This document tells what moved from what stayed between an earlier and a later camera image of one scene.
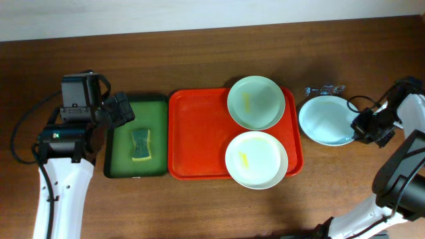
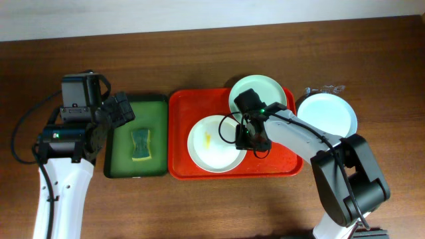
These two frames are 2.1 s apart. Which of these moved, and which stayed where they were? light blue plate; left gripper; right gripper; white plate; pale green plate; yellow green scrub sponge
Moved: right gripper; white plate
Stayed: pale green plate; yellow green scrub sponge; light blue plate; left gripper
